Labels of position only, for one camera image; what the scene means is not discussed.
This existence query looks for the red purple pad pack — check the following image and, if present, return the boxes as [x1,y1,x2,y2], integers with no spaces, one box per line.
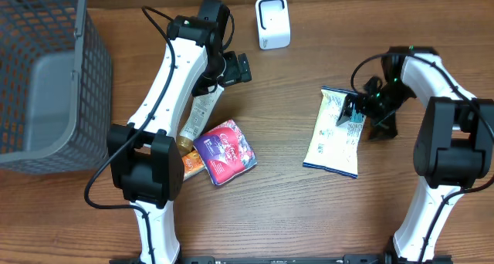
[193,120,257,186]

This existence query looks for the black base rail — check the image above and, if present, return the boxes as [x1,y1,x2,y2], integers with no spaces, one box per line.
[110,254,455,264]

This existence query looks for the orange small box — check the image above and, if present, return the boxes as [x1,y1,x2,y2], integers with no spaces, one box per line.
[182,151,205,181]

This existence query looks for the white tube with gold cap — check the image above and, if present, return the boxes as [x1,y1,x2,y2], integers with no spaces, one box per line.
[177,86,224,157]

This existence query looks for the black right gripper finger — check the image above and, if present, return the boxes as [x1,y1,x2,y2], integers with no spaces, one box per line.
[369,111,398,140]
[336,93,366,126]

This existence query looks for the white barcode scanner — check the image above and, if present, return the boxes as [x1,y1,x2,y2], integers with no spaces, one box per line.
[255,0,291,50]

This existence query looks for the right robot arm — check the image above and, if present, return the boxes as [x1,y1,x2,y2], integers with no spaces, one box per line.
[337,46,493,263]

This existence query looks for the yellow snack bag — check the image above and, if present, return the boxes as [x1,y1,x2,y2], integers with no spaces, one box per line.
[303,86,366,178]

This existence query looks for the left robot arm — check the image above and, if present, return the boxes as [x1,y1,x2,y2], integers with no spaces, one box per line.
[106,0,252,263]

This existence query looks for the grey plastic shopping basket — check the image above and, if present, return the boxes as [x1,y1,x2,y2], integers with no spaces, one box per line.
[1,0,113,174]

